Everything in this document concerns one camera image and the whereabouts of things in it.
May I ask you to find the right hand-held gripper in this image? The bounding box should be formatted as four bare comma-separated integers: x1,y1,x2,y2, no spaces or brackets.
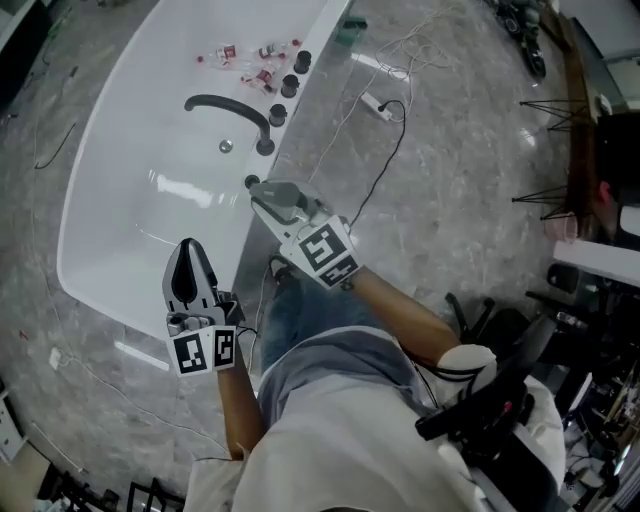
248,182,362,292

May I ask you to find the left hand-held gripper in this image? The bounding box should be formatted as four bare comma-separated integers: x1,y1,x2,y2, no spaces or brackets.
160,238,247,378

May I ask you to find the white bathtub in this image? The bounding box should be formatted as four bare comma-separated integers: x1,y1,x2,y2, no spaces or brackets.
56,0,354,357

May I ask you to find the person's left forearm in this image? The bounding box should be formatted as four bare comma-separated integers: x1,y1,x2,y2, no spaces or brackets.
214,363,267,461

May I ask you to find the person's right forearm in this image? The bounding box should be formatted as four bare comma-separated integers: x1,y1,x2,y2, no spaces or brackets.
343,264,466,372

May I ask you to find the person's dark shoe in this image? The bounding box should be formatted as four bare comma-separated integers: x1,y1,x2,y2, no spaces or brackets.
268,253,297,285

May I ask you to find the black curved faucet spout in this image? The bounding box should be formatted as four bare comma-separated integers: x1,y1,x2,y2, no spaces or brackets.
183,93,276,155

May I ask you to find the person's blue jeans leg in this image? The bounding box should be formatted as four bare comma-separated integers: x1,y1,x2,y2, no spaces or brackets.
258,279,397,377

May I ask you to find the white power strip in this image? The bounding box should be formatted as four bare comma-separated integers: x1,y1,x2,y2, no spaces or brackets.
360,92,394,122

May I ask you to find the green box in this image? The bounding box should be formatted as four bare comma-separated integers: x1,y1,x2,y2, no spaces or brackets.
335,16,369,45

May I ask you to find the black metal rack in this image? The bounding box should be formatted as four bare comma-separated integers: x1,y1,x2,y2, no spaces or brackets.
37,467,186,512

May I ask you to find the white cabinet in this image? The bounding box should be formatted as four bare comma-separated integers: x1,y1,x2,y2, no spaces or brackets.
0,379,26,464

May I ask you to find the person's white shirt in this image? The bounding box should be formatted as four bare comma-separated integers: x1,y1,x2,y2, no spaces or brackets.
183,324,567,512

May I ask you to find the white elbow sleeve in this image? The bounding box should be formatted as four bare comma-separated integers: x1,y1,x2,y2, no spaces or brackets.
439,343,499,387

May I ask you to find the black office chair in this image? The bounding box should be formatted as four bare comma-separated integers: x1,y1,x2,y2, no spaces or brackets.
443,292,561,381

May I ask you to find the black waist pack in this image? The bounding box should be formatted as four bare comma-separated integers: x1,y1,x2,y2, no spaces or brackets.
414,372,536,461

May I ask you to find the black scooter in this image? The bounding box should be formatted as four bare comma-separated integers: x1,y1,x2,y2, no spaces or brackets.
492,0,549,79

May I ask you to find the wooden table with black legs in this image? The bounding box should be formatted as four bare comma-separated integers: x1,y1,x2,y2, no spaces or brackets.
512,4,609,239

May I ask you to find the white desk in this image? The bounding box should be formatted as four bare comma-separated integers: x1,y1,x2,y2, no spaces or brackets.
552,239,640,282

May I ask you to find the black power cable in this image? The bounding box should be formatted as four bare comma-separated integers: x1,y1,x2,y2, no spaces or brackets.
348,99,407,229

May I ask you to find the white tangled cable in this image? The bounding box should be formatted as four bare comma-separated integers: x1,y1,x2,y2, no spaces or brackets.
319,0,451,181

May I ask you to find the black floor cable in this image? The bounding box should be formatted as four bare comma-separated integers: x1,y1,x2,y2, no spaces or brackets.
33,122,77,170

